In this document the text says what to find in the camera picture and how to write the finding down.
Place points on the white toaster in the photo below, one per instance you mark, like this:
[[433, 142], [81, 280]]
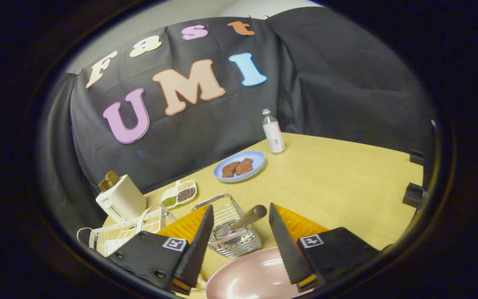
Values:
[[125, 201]]

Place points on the clear plastic bottle white label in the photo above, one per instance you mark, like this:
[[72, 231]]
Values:
[[274, 137]]

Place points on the blue plate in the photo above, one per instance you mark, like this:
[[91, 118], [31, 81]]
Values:
[[259, 160]]

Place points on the white divided seed dish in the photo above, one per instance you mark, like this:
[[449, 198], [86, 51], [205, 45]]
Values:
[[179, 195]]

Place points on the brown bread in toaster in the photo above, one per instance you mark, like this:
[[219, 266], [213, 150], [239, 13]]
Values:
[[108, 181]]

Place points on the black table clamp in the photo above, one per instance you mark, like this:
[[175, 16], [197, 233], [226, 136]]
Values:
[[414, 195], [416, 157]]

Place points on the pink plate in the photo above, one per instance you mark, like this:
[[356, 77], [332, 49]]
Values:
[[247, 278]]

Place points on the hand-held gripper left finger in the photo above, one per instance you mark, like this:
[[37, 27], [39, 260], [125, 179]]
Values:
[[195, 245]]

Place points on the brown toast slice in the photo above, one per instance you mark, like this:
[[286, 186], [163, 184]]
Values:
[[230, 169], [244, 166]]

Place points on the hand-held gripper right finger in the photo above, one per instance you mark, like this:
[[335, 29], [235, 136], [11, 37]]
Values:
[[286, 245]]

